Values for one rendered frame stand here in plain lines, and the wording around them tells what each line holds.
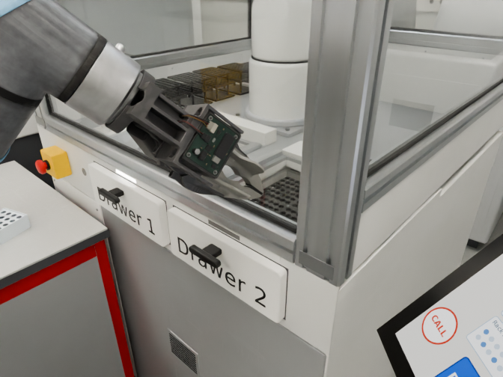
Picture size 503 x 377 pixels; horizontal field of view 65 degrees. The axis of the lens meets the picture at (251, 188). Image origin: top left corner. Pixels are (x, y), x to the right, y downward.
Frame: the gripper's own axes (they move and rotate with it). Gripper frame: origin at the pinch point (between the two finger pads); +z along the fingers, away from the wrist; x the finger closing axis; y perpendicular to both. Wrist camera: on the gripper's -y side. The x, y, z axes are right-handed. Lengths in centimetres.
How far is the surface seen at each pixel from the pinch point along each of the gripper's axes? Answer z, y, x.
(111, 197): -3.8, -43.2, -11.5
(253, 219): 8.4, -8.6, -2.6
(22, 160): -17, -129, -19
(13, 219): -15, -69, -29
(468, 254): 182, -72, 49
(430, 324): 15.5, 20.6, -4.8
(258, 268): 13.3, -7.7, -9.0
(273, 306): 18.7, -6.3, -13.2
